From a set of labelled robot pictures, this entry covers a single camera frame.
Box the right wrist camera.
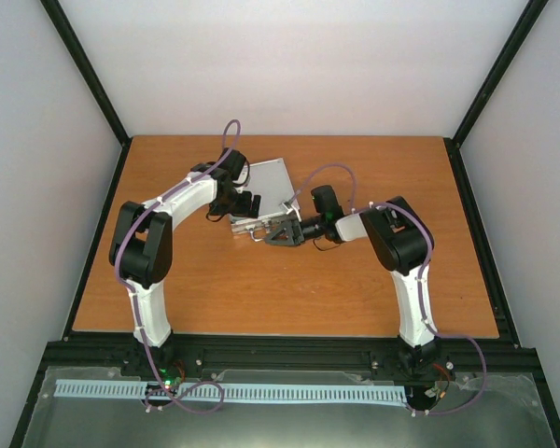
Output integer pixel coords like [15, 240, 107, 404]
[311, 185, 344, 221]

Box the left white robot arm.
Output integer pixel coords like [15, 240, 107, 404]
[108, 155, 260, 376]

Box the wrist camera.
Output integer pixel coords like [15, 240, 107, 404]
[311, 185, 344, 221]
[233, 161, 251, 188]

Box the electronics board with led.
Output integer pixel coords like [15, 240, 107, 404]
[147, 361, 186, 397]

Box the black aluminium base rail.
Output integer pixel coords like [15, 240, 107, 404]
[120, 331, 454, 380]

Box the light blue cable duct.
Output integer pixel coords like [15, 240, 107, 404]
[53, 379, 407, 406]

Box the right black frame post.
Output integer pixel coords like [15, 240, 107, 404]
[452, 0, 549, 149]

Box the left black frame post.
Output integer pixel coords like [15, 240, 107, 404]
[40, 0, 132, 147]

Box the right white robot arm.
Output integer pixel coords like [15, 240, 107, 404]
[263, 196, 439, 376]

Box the aluminium poker case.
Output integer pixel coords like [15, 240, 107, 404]
[230, 158, 294, 235]

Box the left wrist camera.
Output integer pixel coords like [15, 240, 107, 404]
[233, 161, 251, 188]

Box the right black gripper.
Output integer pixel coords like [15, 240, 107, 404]
[265, 216, 325, 249]

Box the black frame post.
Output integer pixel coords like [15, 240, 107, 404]
[40, 0, 132, 147]
[452, 0, 549, 149]

